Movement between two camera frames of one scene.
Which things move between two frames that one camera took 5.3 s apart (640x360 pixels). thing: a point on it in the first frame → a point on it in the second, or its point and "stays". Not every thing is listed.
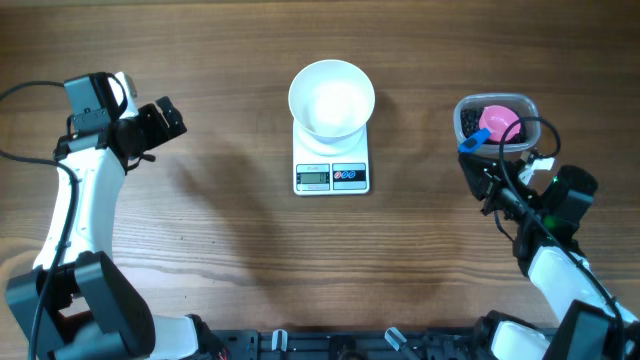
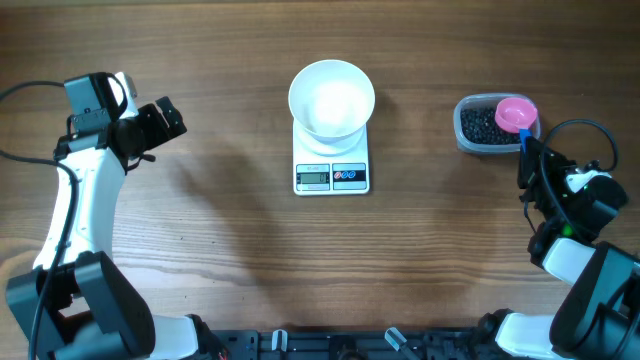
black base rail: [345, 344] stays
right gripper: [484, 182] → [530, 167]
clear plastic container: [513, 121] stays
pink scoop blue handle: [493, 121] → [516, 115]
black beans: [470, 124] stays
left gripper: [150, 117] stays
